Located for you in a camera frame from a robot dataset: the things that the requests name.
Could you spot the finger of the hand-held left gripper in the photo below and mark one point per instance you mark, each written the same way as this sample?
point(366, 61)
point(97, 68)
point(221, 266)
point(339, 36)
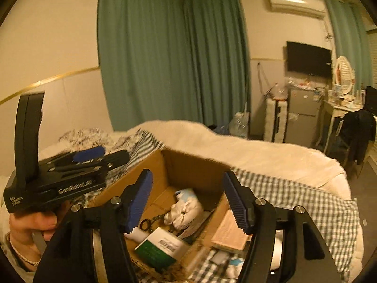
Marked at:
point(88, 154)
point(117, 157)

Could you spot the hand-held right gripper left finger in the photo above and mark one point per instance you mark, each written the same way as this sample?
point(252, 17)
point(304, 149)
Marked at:
point(141, 200)

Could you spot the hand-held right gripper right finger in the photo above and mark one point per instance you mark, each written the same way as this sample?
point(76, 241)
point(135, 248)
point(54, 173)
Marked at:
point(238, 203)

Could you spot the brown medicine box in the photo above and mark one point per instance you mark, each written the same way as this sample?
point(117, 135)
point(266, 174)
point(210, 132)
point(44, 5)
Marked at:
point(226, 233)

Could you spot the white bear toy blue star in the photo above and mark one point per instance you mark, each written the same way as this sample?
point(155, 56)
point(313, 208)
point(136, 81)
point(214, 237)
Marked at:
point(185, 209)

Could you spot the green and white medicine box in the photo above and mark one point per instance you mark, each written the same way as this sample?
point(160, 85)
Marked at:
point(159, 250)

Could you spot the torn cardboard box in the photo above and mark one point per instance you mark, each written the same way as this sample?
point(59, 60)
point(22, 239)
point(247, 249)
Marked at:
point(188, 168)

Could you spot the black-edged foil pouch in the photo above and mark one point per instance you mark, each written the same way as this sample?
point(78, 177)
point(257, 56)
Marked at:
point(219, 258)

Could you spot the clear blue blister pack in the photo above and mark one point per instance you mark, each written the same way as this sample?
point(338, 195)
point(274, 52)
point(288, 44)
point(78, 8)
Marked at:
point(234, 266)

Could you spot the person's left forearm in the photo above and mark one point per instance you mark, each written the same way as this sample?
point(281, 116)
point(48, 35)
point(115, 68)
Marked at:
point(22, 241)

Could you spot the person's left hand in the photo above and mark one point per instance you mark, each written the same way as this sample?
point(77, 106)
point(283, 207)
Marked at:
point(29, 221)

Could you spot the floral bedding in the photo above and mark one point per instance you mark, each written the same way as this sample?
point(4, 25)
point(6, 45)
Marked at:
point(82, 138)

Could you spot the green checkered cloth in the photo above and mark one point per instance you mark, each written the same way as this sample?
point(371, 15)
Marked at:
point(294, 206)

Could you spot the cream fleece blanket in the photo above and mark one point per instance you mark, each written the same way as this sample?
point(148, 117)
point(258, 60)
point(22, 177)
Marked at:
point(235, 147)

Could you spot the large clear water bottle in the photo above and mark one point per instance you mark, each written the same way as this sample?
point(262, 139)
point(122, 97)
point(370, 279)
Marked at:
point(240, 125)

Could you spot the white suitcase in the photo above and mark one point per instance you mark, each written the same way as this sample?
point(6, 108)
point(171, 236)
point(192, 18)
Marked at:
point(275, 121)

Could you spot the grey mini fridge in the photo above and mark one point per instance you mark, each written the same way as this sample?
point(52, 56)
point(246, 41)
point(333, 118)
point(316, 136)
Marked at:
point(303, 115)

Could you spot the wide green curtain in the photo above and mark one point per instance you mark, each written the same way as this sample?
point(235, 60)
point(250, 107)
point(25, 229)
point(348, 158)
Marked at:
point(162, 50)

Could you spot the white vanity table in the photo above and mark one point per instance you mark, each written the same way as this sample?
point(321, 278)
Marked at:
point(330, 109)

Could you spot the chair with black clothes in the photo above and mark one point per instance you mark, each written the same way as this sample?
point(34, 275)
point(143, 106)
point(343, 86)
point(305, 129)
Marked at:
point(359, 129)

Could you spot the white oval vanity mirror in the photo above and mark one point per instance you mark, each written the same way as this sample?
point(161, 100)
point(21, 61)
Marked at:
point(344, 73)

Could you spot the white louvered closet doors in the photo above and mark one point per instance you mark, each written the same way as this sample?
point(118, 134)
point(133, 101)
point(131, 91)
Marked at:
point(372, 59)

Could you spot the narrow green curtain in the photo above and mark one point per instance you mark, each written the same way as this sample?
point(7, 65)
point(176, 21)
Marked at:
point(347, 29)

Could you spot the white air conditioner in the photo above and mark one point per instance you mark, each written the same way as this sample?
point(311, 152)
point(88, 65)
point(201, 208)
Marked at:
point(294, 4)

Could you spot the black wall television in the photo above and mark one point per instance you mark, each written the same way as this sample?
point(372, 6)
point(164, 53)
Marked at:
point(309, 60)

